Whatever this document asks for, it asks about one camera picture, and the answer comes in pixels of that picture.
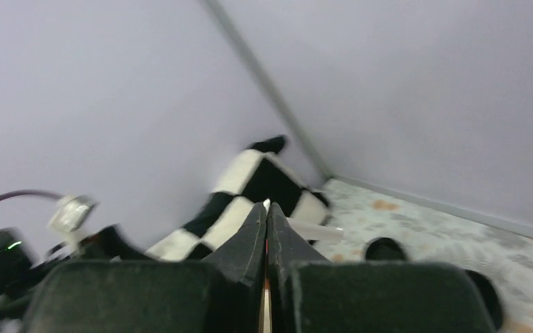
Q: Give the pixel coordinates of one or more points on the floral tablecloth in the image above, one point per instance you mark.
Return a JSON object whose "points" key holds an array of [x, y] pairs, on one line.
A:
{"points": [[506, 258]]}

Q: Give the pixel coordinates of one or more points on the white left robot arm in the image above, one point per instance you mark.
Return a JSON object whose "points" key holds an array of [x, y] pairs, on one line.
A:
{"points": [[19, 276]]}

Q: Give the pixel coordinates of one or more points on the black white checkered blanket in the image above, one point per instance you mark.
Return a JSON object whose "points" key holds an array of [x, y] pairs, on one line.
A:
{"points": [[255, 175]]}

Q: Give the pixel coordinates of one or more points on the stack of black cups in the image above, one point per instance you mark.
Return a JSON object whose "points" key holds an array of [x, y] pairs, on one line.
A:
{"points": [[490, 298]]}

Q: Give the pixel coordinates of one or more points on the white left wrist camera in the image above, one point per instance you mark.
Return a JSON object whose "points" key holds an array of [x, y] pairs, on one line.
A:
{"points": [[70, 216]]}

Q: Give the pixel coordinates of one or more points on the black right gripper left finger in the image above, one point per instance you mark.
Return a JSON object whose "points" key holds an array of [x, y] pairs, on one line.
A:
{"points": [[221, 293]]}

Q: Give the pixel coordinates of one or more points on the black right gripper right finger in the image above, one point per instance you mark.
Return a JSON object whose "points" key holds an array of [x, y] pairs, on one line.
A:
{"points": [[309, 293]]}

